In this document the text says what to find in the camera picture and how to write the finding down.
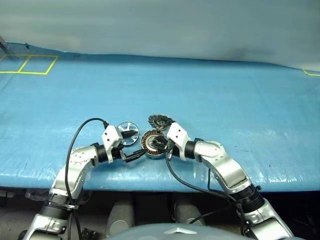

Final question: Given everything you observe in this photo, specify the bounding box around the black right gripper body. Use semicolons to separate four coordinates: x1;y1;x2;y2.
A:
160;137;176;158

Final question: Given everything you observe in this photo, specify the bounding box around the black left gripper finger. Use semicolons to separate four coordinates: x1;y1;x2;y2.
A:
124;149;148;164
120;129;139;140

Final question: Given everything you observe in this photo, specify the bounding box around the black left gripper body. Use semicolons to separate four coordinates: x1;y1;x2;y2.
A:
111;146;127;163

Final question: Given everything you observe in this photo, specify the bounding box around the silver spoked rotor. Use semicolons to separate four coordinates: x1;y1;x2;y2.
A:
115;121;140;146

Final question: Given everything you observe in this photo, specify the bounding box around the round silver motor housing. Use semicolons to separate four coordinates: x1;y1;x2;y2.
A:
140;130;169;160

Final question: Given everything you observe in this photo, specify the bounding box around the round motor lid circuit board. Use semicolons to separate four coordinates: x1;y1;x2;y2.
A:
147;113;176;131

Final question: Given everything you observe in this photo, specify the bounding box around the blue table cover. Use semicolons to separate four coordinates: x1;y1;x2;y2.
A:
0;41;320;194

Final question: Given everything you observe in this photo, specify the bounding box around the grey rounded shape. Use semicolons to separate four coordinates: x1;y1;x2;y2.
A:
172;197;206;226
106;197;136;238

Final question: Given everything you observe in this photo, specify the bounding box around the grey robot torso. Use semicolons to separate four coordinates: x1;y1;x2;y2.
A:
104;223;253;240

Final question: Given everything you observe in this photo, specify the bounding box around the grey metal object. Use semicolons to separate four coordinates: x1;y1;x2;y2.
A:
0;34;10;52

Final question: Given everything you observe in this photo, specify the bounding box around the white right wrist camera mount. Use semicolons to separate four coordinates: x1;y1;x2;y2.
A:
165;121;193;161

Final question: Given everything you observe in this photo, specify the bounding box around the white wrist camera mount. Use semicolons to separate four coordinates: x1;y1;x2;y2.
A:
100;125;124;165
165;121;193;161

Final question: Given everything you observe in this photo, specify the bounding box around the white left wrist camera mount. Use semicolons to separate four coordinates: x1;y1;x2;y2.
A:
100;125;124;165

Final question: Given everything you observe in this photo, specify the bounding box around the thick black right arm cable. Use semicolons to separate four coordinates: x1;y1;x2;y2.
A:
163;149;248;237

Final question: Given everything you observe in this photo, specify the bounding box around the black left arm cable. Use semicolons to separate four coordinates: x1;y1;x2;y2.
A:
64;117;111;240

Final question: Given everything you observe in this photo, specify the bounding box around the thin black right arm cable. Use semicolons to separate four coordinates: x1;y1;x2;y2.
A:
188;204;237;225
206;167;236;201

